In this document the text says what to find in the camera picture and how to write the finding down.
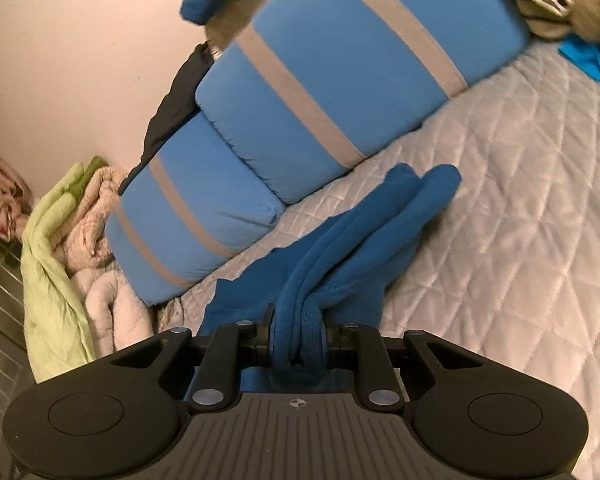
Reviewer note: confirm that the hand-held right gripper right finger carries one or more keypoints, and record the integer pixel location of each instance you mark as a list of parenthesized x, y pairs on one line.
[(332, 337)]

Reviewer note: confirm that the blue grey-striped pillow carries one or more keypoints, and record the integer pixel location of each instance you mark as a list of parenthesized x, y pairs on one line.
[(190, 210), (360, 70)]

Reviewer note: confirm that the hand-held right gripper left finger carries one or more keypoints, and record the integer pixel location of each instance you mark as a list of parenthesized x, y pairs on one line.
[(267, 330)]

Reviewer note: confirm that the grey quilted bed cover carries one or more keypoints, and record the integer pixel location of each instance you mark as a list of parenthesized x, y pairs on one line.
[(505, 210)]

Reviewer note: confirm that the black cloth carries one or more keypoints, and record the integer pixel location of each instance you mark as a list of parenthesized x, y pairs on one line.
[(172, 105)]

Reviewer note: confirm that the light green blanket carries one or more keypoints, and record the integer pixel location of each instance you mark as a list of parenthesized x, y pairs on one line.
[(50, 285)]

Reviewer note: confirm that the pale pink comforter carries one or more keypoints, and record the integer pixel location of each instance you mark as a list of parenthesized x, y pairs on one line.
[(105, 300)]

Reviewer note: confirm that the dark blue sweater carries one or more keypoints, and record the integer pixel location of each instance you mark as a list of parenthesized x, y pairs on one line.
[(350, 250)]

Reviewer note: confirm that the pink crumpled cloth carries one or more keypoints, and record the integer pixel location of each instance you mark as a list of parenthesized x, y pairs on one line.
[(2, 190)]

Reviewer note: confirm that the teal cloth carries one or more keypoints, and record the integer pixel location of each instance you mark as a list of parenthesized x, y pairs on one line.
[(587, 60)]

